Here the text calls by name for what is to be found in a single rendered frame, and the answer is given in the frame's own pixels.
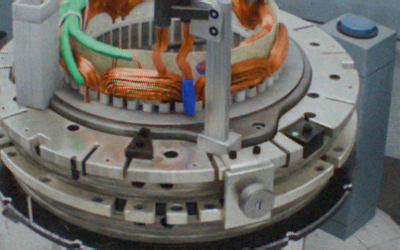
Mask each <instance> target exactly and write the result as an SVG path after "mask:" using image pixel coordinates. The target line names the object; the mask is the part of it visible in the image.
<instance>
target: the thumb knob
mask: <svg viewBox="0 0 400 250"><path fill-rule="evenodd" d="M274 202H275V196H274V193H273V192H272V191H271V190H270V189H269V188H268V187H267V186H266V185H264V184H262V183H257V184H253V185H250V186H249V187H247V188H246V189H245V190H244V191H243V192H242V193H241V194H240V195H239V199H238V208H239V209H240V210H241V211H242V213H243V214H244V216H246V217H247V218H250V219H257V218H261V217H263V216H264V215H265V214H268V212H269V211H270V210H271V209H272V207H273V205H274Z"/></svg>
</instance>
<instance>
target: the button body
mask: <svg viewBox="0 0 400 250"><path fill-rule="evenodd" d="M346 15H354V14H351V13H349V12H348V13H346V14H343V15H342V16H339V17H338V18H335V19H334V20H331V21H330V22H328V23H326V24H324V25H321V26H320V27H318V28H319V29H321V30H322V31H325V33H327V34H328V35H329V36H331V37H332V38H333V39H334V40H336V41H337V42H338V44H339V45H341V47H342V48H343V49H344V50H345V51H346V52H347V53H348V55H349V56H350V57H351V60H352V61H353V62H354V67H353V69H356V70H357V72H358V79H359V93H358V99H357V101H358V102H357V105H356V108H355V109H356V113H357V127H356V134H355V144H356V146H357V153H358V170H357V175H356V179H355V183H354V187H353V189H352V191H351V192H349V193H348V198H347V200H346V202H345V203H344V205H343V206H342V207H341V208H340V210H339V211H338V212H337V213H336V214H335V215H334V216H333V217H332V218H331V219H330V220H328V221H327V222H326V223H325V224H323V225H322V226H321V227H320V228H319V229H320V230H321V231H324V232H325V233H328V234H330V235H332V236H334V237H337V238H338V239H341V240H342V241H345V240H346V239H347V238H348V237H350V236H351V235H352V234H353V233H355V232H356V231H357V229H360V227H362V226H363V225H364V224H366V222H367V221H369V220H370V219H371V218H372V217H374V216H375V210H376V204H377V199H378V193H379V188H380V181H381V175H382V170H383V161H384V152H385V146H386V140H387V128H388V123H389V111H390V105H391V93H392V88H393V86H392V82H393V77H394V71H393V70H394V65H395V55H396V50H395V49H396V43H397V40H396V37H397V31H394V30H390V29H388V28H386V27H384V26H382V25H379V24H375V23H374V24H375V25H376V27H378V29H379V33H378V35H377V36H376V37H375V38H371V39H368V40H363V39H356V38H351V37H348V36H344V35H343V34H341V33H340V32H339V31H338V30H337V29H336V23H337V22H338V21H339V20H340V19H342V17H344V16H346Z"/></svg>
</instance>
